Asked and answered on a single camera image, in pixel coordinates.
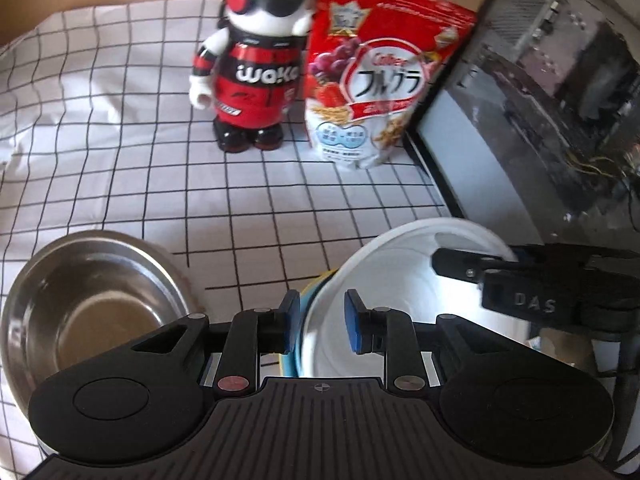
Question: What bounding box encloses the blue bowl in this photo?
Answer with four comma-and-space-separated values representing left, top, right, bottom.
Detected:
282, 276, 328, 379

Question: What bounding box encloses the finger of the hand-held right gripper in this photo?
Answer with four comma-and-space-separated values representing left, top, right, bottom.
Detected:
431, 247, 522, 284

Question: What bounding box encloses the stainless steel bowl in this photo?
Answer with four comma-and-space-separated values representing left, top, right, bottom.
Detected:
0, 229, 202, 443

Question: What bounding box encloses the red cereal bag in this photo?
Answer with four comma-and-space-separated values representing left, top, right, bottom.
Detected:
303, 0, 479, 172

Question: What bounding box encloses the glass-sided computer case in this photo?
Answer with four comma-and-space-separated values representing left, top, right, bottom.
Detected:
404, 0, 640, 262

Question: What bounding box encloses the white bowl red print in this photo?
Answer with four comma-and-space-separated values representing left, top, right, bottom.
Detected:
412, 217, 507, 243

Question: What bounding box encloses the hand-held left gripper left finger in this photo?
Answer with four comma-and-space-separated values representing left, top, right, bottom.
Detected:
132, 289, 304, 394

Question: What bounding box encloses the white black-checked tablecloth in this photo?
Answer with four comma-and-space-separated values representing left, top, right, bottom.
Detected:
0, 0, 453, 480

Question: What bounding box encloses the large white bowl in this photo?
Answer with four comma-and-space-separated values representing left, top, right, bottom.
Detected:
302, 221, 530, 379

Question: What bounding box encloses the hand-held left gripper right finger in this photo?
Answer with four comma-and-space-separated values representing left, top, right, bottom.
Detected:
343, 288, 507, 392

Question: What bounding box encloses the red black robot figurine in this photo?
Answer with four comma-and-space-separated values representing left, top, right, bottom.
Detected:
189, 0, 322, 154

